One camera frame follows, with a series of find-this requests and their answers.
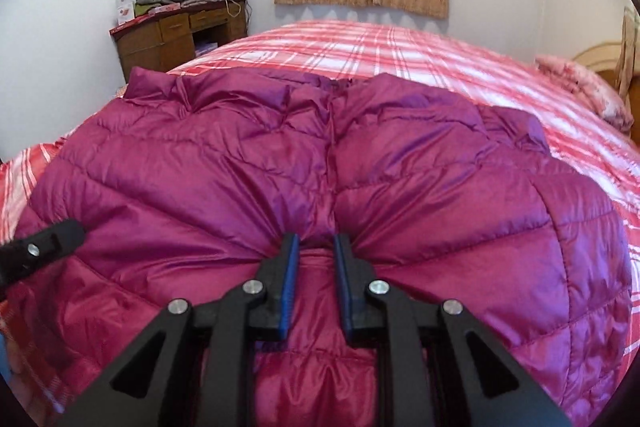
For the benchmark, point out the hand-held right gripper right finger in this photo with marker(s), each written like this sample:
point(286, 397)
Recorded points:
point(345, 282)

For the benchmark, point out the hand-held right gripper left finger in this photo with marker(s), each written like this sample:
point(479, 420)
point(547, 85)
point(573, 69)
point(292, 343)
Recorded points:
point(289, 277)

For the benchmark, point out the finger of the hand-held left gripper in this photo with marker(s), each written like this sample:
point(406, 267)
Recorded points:
point(45, 247)

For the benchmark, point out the purple puffer jacket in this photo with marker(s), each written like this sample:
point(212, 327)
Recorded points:
point(425, 187)

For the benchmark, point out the red plaid bed sheet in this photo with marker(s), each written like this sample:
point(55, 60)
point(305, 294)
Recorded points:
point(425, 57)

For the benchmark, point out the wooden desk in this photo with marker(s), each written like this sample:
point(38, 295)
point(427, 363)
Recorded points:
point(170, 32)

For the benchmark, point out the white printed box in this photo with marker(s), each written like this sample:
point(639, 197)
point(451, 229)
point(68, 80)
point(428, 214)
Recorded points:
point(125, 9)

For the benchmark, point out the pink floral folded quilt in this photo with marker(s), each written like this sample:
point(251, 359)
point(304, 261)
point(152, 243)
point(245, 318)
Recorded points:
point(587, 89)

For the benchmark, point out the wooden bed headboard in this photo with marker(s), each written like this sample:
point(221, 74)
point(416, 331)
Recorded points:
point(607, 62)

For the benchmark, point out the beige floral side curtain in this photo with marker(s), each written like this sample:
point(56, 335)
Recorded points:
point(629, 57)

